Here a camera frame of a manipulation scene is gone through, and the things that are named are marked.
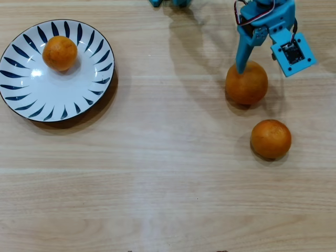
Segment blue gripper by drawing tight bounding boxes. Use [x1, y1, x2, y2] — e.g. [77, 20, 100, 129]
[235, 0, 296, 74]

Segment large orange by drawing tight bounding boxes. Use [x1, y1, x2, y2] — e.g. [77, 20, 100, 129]
[225, 60, 269, 106]

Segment medium orange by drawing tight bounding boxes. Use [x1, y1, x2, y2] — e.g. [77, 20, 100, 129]
[250, 119, 292, 160]

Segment small orange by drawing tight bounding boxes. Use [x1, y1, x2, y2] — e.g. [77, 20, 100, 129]
[41, 35, 78, 72]

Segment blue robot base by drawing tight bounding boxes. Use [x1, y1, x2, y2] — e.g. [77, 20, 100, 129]
[148, 0, 194, 8]

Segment white plate blue stripes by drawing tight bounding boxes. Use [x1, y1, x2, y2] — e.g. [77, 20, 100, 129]
[0, 18, 116, 123]

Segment red white servo wire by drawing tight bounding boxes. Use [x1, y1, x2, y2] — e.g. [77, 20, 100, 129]
[234, 0, 276, 26]

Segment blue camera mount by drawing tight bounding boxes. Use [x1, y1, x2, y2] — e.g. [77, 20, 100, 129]
[269, 25, 318, 78]

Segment black camera cable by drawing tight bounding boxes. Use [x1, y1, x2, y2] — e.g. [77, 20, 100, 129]
[290, 17, 299, 47]

